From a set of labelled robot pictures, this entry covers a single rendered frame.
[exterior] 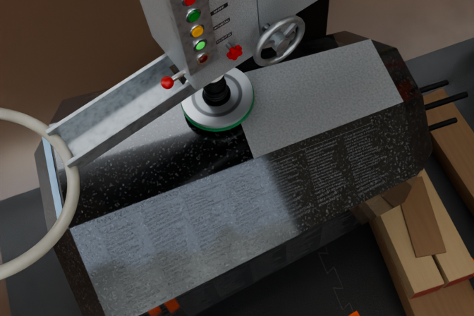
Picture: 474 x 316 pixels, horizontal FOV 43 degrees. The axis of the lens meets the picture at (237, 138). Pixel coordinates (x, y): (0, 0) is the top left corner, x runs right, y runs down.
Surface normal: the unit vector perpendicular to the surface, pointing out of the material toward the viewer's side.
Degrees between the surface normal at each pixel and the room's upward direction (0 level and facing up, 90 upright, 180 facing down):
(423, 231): 0
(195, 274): 45
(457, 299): 0
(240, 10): 90
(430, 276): 0
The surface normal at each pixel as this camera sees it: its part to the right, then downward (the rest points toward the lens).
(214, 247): 0.19, 0.26
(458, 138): -0.08, -0.44
